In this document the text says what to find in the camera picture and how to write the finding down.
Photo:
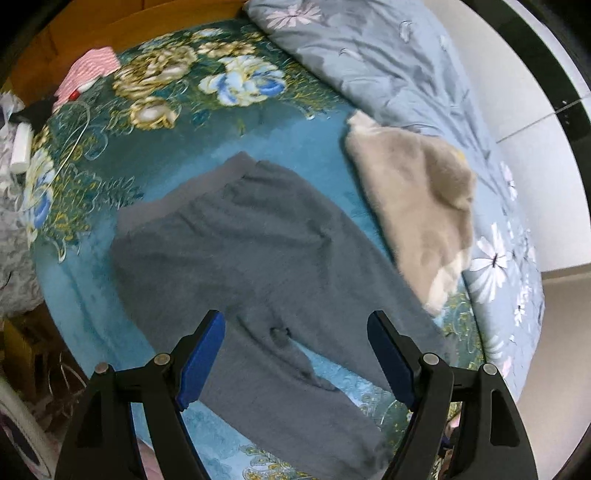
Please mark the grey pants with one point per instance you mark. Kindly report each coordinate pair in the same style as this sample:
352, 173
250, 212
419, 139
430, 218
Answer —
240, 240

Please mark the white cylindrical object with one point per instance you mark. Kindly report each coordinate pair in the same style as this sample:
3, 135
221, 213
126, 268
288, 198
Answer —
21, 147

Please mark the teal floral bed sheet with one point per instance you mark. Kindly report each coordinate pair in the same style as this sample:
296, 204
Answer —
286, 124

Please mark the beige fluffy sweater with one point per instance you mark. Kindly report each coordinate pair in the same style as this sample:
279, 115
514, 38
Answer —
411, 198

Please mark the dark cloth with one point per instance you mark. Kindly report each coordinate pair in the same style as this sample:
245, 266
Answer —
34, 111

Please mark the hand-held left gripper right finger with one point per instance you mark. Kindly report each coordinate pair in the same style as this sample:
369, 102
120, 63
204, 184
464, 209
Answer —
392, 360

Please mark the white round appliance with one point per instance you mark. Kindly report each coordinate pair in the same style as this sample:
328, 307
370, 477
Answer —
18, 415

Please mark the pink striped cloth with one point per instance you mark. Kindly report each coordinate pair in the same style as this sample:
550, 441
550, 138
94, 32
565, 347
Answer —
90, 67

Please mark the light blue floral duvet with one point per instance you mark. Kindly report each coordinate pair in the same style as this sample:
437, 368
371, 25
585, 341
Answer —
369, 50

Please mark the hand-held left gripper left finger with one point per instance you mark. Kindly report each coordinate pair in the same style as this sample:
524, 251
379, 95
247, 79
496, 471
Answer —
201, 360

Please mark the wooden bed frame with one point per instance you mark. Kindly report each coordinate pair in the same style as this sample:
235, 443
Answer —
138, 18

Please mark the grey patterned cloth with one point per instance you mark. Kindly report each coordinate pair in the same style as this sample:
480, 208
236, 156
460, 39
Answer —
14, 240

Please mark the white wardrobe with black strip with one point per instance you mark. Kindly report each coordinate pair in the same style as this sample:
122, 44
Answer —
521, 115

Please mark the yellow box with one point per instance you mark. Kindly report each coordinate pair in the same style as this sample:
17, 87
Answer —
18, 350

